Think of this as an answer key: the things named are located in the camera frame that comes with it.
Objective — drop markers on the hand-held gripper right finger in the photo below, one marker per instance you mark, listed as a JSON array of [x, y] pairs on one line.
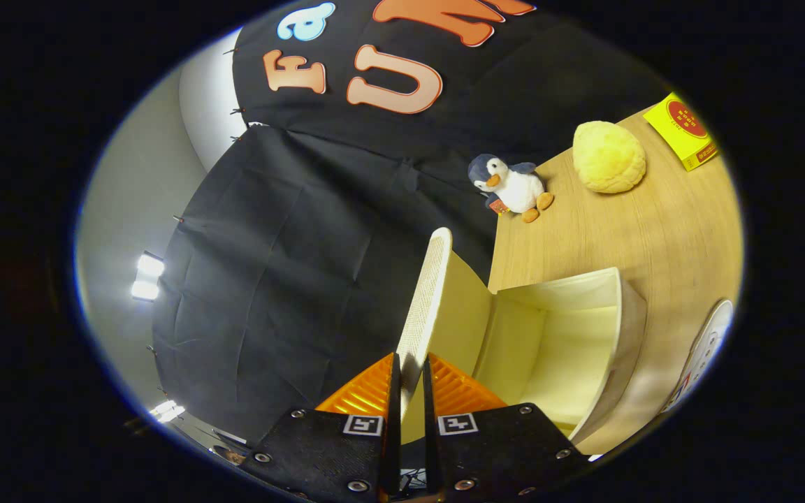
[[430, 433]]

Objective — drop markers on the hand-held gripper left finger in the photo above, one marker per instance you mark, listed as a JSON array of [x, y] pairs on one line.
[[395, 433]]

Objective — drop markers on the beige fabric storage box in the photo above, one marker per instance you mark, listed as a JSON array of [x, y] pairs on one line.
[[556, 335]]

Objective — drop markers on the white striped canvas shoe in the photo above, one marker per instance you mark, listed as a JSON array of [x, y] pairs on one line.
[[706, 349]]

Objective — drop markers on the ceiling light panel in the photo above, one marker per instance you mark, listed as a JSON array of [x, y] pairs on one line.
[[149, 276], [167, 411]]

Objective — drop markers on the penguin plush toy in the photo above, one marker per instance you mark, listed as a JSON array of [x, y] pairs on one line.
[[518, 187]]

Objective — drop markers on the yellow plush bun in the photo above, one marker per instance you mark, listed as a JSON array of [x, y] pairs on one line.
[[608, 157]]

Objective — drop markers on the yellow book with red circle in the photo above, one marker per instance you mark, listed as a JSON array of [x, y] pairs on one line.
[[682, 129]]

